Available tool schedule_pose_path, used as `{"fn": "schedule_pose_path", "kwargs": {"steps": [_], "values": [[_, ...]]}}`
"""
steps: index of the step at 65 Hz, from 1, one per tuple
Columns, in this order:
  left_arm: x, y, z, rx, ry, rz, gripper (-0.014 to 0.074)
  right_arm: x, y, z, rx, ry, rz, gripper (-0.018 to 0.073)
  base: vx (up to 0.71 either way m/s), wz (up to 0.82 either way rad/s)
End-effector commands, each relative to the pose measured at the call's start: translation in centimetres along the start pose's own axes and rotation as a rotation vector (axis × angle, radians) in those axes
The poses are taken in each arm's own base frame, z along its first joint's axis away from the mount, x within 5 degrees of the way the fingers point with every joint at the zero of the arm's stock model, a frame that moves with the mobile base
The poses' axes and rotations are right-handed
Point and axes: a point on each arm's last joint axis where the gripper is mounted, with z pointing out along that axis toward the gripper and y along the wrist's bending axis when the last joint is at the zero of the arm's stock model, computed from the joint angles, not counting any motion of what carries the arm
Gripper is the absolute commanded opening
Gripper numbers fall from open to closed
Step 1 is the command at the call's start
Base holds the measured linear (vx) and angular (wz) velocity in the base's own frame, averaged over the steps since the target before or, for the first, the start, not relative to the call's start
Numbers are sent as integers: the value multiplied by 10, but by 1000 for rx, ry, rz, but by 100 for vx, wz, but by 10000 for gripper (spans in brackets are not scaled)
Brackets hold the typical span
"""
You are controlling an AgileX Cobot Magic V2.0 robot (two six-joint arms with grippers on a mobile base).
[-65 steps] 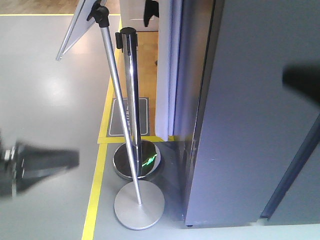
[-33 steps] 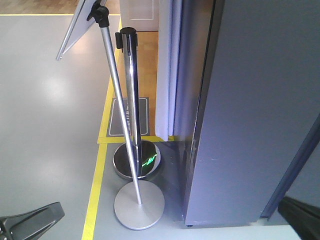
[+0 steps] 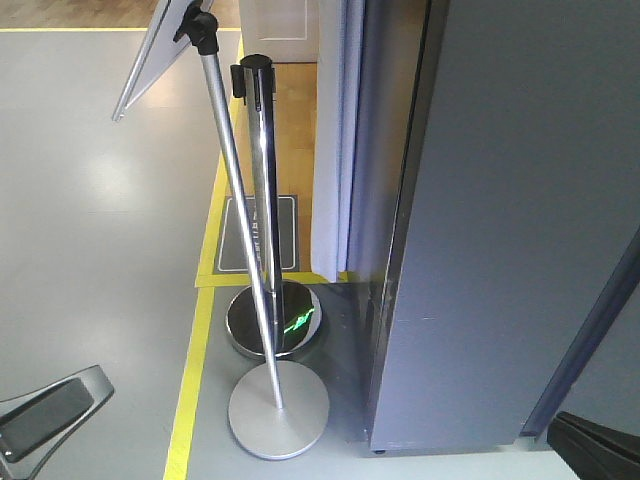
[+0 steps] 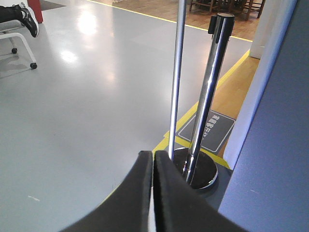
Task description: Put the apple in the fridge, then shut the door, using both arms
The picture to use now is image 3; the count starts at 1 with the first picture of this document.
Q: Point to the floor sign sticker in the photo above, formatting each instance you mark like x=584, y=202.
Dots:
x=230, y=256

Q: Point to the white fridge door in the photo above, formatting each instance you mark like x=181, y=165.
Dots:
x=517, y=228

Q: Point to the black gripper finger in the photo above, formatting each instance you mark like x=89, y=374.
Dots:
x=593, y=451

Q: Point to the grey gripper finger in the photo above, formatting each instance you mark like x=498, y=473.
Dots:
x=34, y=425

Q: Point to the grey fridge cabinet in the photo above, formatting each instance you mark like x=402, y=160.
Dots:
x=595, y=350

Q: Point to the chrome stanchion post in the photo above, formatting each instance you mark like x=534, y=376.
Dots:
x=294, y=311

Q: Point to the silver sign stand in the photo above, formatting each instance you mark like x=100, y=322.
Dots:
x=279, y=409

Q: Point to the yellow floor tape line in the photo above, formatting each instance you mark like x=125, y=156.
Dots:
x=102, y=224

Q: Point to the white curtain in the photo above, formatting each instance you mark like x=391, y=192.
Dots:
x=341, y=25

